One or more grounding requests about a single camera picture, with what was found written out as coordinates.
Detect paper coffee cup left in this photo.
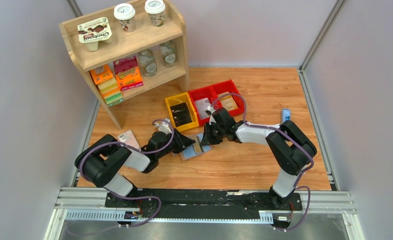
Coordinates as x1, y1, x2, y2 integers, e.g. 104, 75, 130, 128
113, 3, 136, 33

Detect white cards in bin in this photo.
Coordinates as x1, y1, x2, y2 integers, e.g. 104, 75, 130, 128
194, 97, 211, 120

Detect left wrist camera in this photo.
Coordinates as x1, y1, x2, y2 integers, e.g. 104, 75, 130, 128
153, 121, 172, 135

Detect Chobani yogurt pack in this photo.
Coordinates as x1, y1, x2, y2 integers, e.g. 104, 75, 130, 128
77, 17, 113, 52

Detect beige leather card holder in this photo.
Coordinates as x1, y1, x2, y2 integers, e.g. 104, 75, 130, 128
171, 132, 213, 161

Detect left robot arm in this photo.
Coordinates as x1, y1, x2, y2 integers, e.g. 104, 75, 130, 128
74, 129, 196, 188

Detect purple cable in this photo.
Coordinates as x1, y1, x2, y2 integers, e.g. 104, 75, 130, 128
78, 119, 176, 229
208, 92, 315, 232

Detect red bin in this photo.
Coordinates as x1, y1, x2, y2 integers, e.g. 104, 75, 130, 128
188, 86, 218, 127
211, 79, 244, 116

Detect black cards in bin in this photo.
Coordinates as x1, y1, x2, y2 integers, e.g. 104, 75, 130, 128
170, 102, 192, 128

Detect yellow green sponge stack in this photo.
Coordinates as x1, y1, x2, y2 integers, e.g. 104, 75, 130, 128
96, 77, 124, 107

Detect wooden shelf unit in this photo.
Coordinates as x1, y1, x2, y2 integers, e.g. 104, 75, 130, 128
59, 0, 190, 130

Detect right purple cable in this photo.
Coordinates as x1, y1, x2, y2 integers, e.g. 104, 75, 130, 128
208, 92, 315, 232

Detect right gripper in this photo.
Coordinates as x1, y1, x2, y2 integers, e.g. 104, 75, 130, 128
200, 122, 225, 147

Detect tan cards in bin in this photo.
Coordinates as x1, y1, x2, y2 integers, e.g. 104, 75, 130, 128
218, 92, 239, 111

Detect paper coffee cup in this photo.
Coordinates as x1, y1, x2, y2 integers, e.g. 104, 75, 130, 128
144, 0, 166, 27
113, 3, 136, 33

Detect red bin right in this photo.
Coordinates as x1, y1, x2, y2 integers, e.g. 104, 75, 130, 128
211, 79, 244, 116

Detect glass jar left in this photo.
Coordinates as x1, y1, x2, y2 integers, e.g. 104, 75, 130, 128
137, 48, 157, 77

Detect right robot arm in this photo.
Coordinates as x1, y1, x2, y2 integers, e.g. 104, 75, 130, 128
201, 108, 318, 210

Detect pink card pack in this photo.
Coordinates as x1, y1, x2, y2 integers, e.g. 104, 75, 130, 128
118, 130, 141, 150

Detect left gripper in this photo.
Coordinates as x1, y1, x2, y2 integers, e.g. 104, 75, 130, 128
157, 128, 197, 160

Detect orange pink snack box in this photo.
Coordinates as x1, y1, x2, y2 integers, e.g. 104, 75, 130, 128
113, 56, 144, 91

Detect paper coffee cup right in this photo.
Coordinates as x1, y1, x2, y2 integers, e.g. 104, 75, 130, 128
144, 0, 166, 27

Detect yellow bin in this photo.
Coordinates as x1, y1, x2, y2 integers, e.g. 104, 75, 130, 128
164, 92, 199, 132

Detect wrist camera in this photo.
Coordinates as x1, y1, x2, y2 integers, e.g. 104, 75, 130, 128
153, 121, 172, 135
205, 106, 217, 125

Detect glass jar right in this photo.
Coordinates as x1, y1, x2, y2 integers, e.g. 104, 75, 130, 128
159, 40, 176, 67

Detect blue flat box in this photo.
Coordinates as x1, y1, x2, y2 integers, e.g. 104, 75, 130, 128
281, 108, 291, 123

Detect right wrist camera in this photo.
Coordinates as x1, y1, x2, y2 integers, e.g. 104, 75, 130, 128
205, 106, 217, 125

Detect red bin middle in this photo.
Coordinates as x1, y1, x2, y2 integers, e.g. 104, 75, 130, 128
188, 86, 218, 127

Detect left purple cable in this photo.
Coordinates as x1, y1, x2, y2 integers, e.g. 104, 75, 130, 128
78, 119, 176, 229

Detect glass jar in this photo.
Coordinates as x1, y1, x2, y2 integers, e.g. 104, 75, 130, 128
159, 40, 176, 67
137, 48, 157, 77

